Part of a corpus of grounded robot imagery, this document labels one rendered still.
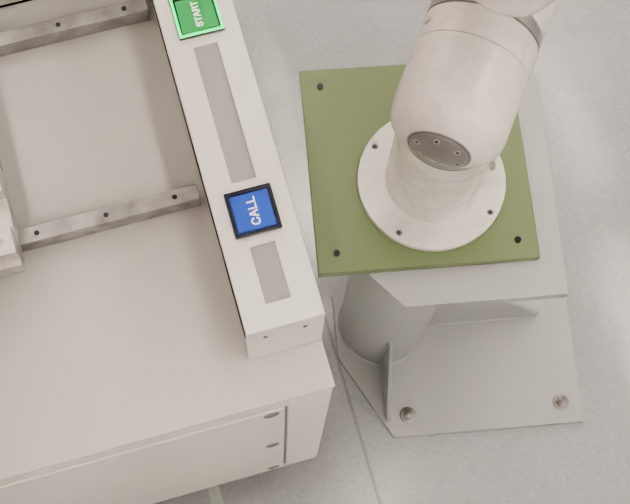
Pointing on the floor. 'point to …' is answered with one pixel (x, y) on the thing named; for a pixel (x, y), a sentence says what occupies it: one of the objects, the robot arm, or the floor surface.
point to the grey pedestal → (468, 329)
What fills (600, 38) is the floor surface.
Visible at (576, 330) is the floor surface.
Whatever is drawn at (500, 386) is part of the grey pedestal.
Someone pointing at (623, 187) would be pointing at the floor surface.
